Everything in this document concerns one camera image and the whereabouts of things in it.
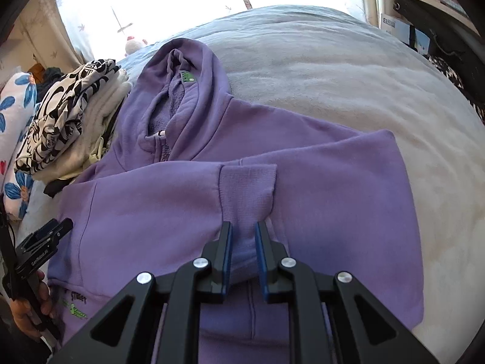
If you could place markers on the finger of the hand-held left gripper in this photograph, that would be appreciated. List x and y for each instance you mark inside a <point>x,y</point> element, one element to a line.
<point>64,227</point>
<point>39,240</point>

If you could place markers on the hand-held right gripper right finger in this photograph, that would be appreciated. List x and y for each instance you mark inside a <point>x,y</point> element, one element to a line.
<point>261,261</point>

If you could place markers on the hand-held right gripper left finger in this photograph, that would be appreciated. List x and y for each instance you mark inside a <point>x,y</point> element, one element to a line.
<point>227,258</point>

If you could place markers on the purple zip hoodie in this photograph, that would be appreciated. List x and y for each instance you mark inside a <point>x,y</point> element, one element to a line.
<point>322,182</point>

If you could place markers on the stack of folded clothes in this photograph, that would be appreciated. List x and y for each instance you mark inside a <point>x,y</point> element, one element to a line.
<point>60,121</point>

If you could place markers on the dark clothes pile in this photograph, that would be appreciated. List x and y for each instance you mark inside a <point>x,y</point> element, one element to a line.
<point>53,74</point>

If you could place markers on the person's left hand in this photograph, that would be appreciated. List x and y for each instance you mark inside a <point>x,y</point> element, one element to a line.
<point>22,314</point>

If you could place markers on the black folded garment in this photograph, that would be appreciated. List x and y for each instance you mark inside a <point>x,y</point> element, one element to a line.
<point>55,187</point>

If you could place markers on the white pillow blue flowers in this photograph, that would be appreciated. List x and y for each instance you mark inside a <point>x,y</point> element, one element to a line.
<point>13,121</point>

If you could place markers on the beige folded garment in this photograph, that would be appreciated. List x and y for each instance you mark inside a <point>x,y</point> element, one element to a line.
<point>106,102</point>

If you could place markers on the brown wooden panel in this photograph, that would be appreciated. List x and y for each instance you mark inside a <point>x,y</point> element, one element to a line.
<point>36,71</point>

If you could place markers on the white plush toy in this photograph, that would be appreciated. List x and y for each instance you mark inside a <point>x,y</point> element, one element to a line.
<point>133,45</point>

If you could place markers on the grey-blue bed blanket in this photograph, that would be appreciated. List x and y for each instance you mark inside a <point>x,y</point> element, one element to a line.
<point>341,83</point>

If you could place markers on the beige curtain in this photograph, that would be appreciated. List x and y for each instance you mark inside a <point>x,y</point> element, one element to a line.
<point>49,26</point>

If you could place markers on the small sword ornament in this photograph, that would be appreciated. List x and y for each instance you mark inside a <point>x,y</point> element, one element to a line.
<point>120,22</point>

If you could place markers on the black white patterned cloth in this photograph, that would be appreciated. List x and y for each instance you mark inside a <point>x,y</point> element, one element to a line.
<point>458,79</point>

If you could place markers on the white printed box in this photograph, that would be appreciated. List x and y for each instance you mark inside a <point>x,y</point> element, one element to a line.
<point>392,26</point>

